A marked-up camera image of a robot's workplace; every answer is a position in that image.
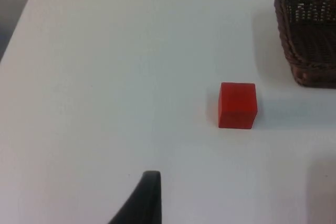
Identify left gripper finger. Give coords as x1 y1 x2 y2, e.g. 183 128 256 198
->
107 170 162 224

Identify red cube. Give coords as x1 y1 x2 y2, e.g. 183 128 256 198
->
217 82 258 130

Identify dark brown wicker basket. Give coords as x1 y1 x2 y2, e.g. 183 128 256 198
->
274 0 336 89

